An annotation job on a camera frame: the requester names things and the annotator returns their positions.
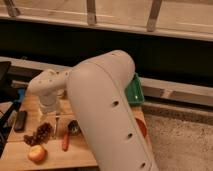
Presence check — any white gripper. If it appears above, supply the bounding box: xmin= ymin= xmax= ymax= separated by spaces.
xmin=39 ymin=95 xmax=60 ymax=114

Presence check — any silver metal fork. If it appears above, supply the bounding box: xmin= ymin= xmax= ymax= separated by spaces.
xmin=53 ymin=113 xmax=60 ymax=139

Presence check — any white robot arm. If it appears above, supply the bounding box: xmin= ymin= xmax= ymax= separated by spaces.
xmin=28 ymin=50 xmax=159 ymax=171

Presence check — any red-orange bowl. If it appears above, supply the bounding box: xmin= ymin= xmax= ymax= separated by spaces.
xmin=136 ymin=118 xmax=147 ymax=137

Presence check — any bunch of dark grapes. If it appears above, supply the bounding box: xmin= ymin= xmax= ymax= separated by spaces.
xmin=24 ymin=122 xmax=53 ymax=146

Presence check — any black rectangular block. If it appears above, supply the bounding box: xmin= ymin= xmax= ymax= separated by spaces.
xmin=14 ymin=111 xmax=27 ymax=132

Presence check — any wooden cutting board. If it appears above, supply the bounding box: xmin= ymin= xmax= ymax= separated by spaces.
xmin=0 ymin=89 xmax=148 ymax=171

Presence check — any black object at left edge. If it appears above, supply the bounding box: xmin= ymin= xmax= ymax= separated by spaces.
xmin=0 ymin=61 xmax=19 ymax=134

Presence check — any yellow-red apple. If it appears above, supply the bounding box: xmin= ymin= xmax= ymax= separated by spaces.
xmin=27 ymin=145 xmax=46 ymax=162

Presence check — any green plastic tray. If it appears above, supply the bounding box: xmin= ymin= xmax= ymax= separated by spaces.
xmin=125 ymin=74 xmax=145 ymax=106

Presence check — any red-handled measuring spoon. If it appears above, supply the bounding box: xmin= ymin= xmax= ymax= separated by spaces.
xmin=62 ymin=120 xmax=81 ymax=151

